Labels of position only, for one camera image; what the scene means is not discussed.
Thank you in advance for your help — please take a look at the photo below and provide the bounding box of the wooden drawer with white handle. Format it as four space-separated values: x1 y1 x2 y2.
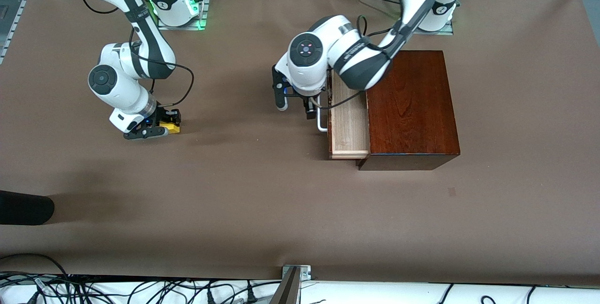
316 70 371 160

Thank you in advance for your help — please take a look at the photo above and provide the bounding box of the dark brown wooden cabinet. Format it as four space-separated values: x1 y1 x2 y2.
359 50 461 171

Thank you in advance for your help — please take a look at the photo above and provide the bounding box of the brown paper table cover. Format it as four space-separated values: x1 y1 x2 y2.
0 0 600 287

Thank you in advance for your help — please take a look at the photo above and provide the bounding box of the black cylinder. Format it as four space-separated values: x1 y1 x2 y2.
0 190 55 226

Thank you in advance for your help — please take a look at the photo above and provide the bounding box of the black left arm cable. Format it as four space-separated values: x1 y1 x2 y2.
318 15 405 110

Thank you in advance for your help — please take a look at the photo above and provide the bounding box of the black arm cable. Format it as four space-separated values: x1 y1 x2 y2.
129 27 195 108
318 15 405 110

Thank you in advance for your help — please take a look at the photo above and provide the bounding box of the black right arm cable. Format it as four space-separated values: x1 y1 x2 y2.
129 27 195 108

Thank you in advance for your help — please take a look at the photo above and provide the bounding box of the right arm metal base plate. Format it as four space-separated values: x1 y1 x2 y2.
157 0 209 31

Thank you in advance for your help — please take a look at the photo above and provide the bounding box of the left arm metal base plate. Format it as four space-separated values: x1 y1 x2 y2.
412 20 455 36

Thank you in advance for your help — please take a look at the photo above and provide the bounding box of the silver corner bracket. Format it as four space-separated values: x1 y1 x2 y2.
281 265 312 281

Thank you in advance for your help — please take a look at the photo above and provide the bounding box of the perforated metal rail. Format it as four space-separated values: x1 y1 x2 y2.
0 0 31 65

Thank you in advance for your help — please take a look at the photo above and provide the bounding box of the large black cable loop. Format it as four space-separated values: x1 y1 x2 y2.
0 253 72 295

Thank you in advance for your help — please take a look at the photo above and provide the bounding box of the grey metal post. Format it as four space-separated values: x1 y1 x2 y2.
270 267 301 304

